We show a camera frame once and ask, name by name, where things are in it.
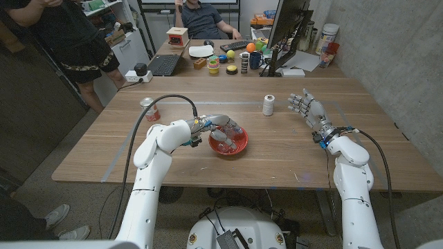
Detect black computer monitor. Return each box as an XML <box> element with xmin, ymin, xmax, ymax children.
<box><xmin>260</xmin><ymin>0</ymin><xmax>314</xmax><ymax>77</ymax></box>

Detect person with grey sneakers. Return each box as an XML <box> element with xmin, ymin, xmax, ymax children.
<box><xmin>0</xmin><ymin>193</ymin><xmax>91</xmax><ymax>242</ymax></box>

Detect white power strip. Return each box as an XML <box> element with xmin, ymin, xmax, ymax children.
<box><xmin>124</xmin><ymin>69</ymin><xmax>154</xmax><ymax>83</ymax></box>

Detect standing person in black clothes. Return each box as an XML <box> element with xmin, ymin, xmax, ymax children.
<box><xmin>0</xmin><ymin>0</ymin><xmax>127</xmax><ymax>115</ymax></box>

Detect seated person in blue shirt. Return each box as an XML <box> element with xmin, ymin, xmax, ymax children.
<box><xmin>172</xmin><ymin>0</ymin><xmax>243</xmax><ymax>41</ymax></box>

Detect blue mug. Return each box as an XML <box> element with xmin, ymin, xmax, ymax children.
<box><xmin>248</xmin><ymin>51</ymin><xmax>264</xmax><ymax>70</ymax></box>

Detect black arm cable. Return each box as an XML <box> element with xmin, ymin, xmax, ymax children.
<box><xmin>349</xmin><ymin>127</ymin><xmax>401</xmax><ymax>249</ymax></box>
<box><xmin>108</xmin><ymin>93</ymin><xmax>199</xmax><ymax>240</ymax></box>

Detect red and white can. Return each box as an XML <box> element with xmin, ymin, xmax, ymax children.
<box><xmin>139</xmin><ymin>97</ymin><xmax>161</xmax><ymax>122</ymax></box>

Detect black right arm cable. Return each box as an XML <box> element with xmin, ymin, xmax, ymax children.
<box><xmin>349</xmin><ymin>127</ymin><xmax>401</xmax><ymax>249</ymax></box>

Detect white canister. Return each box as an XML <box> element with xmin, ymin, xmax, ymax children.
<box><xmin>314</xmin><ymin>23</ymin><xmax>341</xmax><ymax>55</ymax></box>

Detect brown brick block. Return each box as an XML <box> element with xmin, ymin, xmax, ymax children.
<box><xmin>192</xmin><ymin>57</ymin><xmax>208</xmax><ymax>71</ymax></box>

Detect green toy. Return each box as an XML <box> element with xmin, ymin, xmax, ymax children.
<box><xmin>255</xmin><ymin>37</ymin><xmax>271</xmax><ymax>55</ymax></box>

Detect black keyboard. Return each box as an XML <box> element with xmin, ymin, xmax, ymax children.
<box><xmin>219</xmin><ymin>39</ymin><xmax>255</xmax><ymax>53</ymax></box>

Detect orange box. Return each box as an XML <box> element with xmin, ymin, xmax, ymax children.
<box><xmin>250</xmin><ymin>12</ymin><xmax>275</xmax><ymax>26</ymax></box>

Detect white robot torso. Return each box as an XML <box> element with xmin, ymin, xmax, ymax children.
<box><xmin>186</xmin><ymin>206</ymin><xmax>287</xmax><ymax>249</ymax></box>

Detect black laptop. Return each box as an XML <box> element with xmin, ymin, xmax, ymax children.
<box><xmin>147</xmin><ymin>36</ymin><xmax>193</xmax><ymax>77</ymax></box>

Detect colourful stacking cups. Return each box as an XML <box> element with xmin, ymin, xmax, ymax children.
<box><xmin>206</xmin><ymin>59</ymin><xmax>221</xmax><ymax>75</ymax></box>

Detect red cup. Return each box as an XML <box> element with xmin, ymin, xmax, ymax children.
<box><xmin>318</xmin><ymin>41</ymin><xmax>341</xmax><ymax>68</ymax></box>

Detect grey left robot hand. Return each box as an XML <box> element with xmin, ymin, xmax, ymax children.
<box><xmin>188</xmin><ymin>113</ymin><xmax>245</xmax><ymax>150</ymax></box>

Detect brown cardboard box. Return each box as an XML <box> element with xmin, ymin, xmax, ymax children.
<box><xmin>104</xmin><ymin>29</ymin><xmax>127</xmax><ymax>47</ymax></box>

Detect white paper sheets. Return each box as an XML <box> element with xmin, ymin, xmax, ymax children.
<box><xmin>276</xmin><ymin>50</ymin><xmax>321</xmax><ymax>73</ymax></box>

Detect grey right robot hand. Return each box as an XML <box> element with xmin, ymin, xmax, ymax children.
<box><xmin>287</xmin><ymin>88</ymin><xmax>329</xmax><ymax>132</ymax></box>

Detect white shelf cabinet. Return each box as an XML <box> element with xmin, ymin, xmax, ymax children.
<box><xmin>74</xmin><ymin>0</ymin><xmax>152</xmax><ymax>104</ymax></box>

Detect white and red toy box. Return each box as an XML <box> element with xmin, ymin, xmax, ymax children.
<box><xmin>165</xmin><ymin>26</ymin><xmax>190</xmax><ymax>47</ymax></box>

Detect flat white box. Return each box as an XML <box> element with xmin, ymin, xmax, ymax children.
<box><xmin>280</xmin><ymin>68</ymin><xmax>306</xmax><ymax>77</ymax></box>

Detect clear plastic bottle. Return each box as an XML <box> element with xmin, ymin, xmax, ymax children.
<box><xmin>216</xmin><ymin>124</ymin><xmax>243</xmax><ymax>155</ymax></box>

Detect red bowl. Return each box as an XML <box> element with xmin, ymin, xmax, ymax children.
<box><xmin>208</xmin><ymin>124</ymin><xmax>249</xmax><ymax>156</ymax></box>

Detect white thread spool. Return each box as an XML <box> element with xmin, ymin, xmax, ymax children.
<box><xmin>262</xmin><ymin>94</ymin><xmax>276</xmax><ymax>117</ymax></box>

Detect white plate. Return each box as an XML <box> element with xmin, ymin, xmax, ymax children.
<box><xmin>188</xmin><ymin>44</ymin><xmax>215</xmax><ymax>58</ymax></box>

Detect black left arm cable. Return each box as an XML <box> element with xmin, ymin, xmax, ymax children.
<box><xmin>108</xmin><ymin>93</ymin><xmax>199</xmax><ymax>240</ymax></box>

